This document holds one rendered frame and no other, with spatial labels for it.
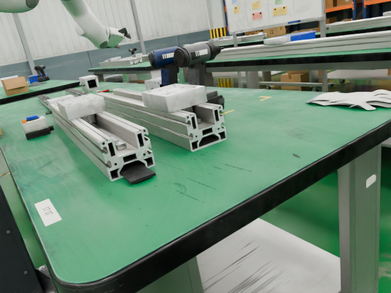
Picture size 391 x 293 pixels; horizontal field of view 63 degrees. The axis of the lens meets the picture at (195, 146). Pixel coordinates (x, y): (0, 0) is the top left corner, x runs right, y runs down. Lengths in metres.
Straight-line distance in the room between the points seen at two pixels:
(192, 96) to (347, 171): 0.44
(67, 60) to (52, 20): 1.38
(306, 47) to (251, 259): 1.56
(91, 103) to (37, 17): 11.82
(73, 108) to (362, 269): 0.97
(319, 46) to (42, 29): 11.18
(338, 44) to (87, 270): 2.03
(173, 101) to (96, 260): 0.43
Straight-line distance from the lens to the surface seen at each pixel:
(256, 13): 4.38
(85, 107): 0.95
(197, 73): 1.01
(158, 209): 0.51
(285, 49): 2.46
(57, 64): 12.69
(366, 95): 0.97
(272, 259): 1.26
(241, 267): 1.23
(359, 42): 2.18
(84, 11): 1.59
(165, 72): 1.21
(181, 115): 0.71
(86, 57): 12.95
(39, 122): 1.26
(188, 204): 0.51
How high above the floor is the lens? 1.02
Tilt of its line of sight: 19 degrees down
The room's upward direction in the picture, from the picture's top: 10 degrees counter-clockwise
